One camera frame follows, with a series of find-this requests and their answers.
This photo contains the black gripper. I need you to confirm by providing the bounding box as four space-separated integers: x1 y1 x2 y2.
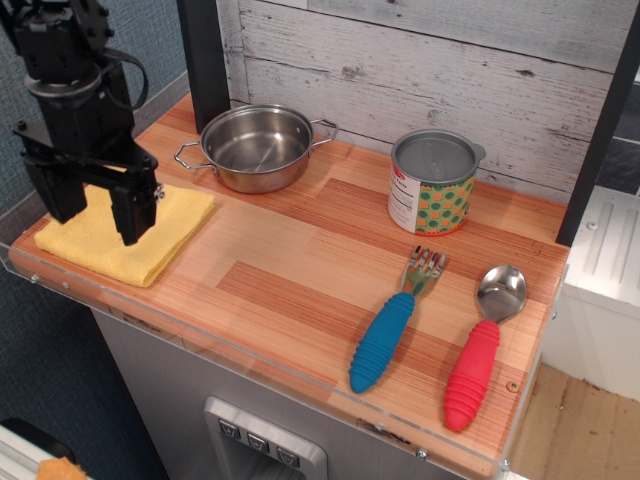
13 94 164 246

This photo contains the dark vertical post right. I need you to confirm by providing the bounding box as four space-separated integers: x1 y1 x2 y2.
556 2 639 247

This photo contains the orange object bottom left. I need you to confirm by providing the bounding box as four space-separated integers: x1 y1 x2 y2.
35 457 89 480

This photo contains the yellow towel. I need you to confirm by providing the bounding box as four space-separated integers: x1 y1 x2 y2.
34 185 215 288

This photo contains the white black device bottom left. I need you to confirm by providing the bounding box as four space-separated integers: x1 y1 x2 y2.
1 418 76 479

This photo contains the red handled spoon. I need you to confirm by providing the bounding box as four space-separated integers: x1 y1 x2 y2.
444 265 527 432

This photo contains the blue handled fork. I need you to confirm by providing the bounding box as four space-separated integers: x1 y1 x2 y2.
349 246 447 394

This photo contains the dark vertical post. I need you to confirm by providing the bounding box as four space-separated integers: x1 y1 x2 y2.
177 0 231 133
556 2 639 247

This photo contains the silver dispenser button panel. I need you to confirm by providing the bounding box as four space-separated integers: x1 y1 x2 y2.
204 396 329 479

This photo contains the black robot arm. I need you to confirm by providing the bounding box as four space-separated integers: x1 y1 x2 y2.
1 1 163 245

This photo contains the clear acrylic edge guard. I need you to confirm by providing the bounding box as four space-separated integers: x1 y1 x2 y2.
0 239 512 480

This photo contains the white appliance at right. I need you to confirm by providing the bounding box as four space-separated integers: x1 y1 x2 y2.
541 186 639 400

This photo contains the dark vertical post left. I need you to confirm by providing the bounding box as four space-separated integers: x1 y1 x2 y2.
177 0 231 133

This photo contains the patterned tin can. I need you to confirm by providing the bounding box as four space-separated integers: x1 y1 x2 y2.
388 129 486 236

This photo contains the stainless steel pot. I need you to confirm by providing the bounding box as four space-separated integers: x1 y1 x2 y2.
174 104 340 194

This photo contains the grey toy kitchen cabinet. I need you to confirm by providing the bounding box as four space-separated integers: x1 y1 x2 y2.
89 304 501 480

